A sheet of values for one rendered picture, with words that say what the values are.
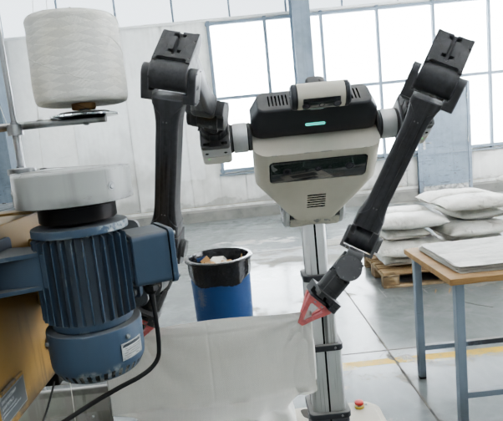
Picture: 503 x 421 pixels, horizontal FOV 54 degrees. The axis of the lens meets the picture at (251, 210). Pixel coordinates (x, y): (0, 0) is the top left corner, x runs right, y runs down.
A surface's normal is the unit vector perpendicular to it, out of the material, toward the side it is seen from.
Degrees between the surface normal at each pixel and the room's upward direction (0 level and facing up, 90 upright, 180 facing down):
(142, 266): 90
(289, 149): 40
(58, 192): 90
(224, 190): 90
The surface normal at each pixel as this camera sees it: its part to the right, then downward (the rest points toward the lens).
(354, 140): -0.06, -0.66
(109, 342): 0.56, 0.10
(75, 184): 0.37, 0.10
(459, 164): 0.03, 0.14
